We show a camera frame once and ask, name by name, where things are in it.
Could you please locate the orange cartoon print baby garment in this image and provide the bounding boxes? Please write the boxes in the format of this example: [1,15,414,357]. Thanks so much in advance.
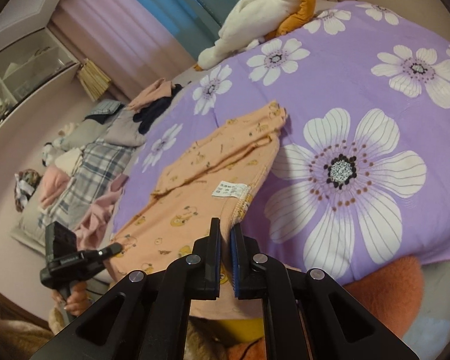
[107,102,287,320]

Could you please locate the orange fuzzy clothing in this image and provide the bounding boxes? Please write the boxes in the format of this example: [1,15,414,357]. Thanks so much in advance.
[221,256,424,359]

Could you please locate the person's left hand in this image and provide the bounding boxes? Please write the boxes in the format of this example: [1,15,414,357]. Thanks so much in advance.
[52,282,92,316]

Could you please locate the pink ribbed garment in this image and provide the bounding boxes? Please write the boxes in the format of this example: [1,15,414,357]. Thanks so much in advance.
[74,174,128,250]

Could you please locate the pink folded cloth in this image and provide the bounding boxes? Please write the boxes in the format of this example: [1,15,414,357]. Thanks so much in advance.
[39,164,71,209]

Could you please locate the patterned small bag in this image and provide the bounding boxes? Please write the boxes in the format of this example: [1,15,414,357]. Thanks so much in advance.
[13,169,42,212]

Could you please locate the brown fuzzy blanket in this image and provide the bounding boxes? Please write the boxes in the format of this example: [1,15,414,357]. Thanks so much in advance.
[0,317,53,359]

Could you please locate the plaid pillow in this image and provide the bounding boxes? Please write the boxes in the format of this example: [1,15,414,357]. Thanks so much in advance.
[37,98,137,229]

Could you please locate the beige quilted cushion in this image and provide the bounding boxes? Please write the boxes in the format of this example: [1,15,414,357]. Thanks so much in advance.
[60,109,146,151]

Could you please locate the purple floral blanket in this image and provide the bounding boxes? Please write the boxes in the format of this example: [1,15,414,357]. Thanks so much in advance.
[113,2,450,284]

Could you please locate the dark navy garment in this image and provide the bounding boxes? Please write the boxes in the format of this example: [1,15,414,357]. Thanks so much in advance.
[132,84,183,135]

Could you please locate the yellow tassel bundle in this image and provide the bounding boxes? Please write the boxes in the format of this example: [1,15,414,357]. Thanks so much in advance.
[77,58,112,102]

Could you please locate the peach small garment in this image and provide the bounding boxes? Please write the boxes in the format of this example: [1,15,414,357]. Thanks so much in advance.
[127,78,175,111]

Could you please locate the white headboard shelf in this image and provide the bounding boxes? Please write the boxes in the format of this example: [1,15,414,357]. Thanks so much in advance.
[0,0,79,141]

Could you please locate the pink and blue curtain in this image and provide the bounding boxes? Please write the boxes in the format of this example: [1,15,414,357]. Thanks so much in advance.
[49,0,239,98]

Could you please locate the white goose plush toy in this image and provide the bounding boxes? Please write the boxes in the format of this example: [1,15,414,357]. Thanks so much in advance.
[195,0,301,70]

